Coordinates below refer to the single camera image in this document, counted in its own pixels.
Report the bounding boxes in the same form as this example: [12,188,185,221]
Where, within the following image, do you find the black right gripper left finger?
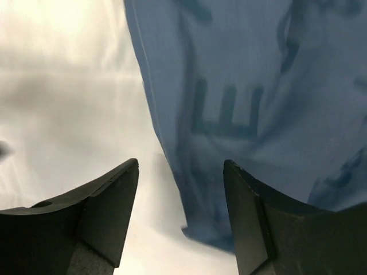
[1,159,139,275]

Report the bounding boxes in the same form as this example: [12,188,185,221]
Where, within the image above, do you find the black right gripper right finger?
[223,160,366,275]

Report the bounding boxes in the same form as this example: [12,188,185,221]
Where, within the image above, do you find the blue cartoon print pillowcase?
[124,1,366,253]

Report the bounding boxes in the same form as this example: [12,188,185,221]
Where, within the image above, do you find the white pillow with yellow edge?
[1,1,237,274]

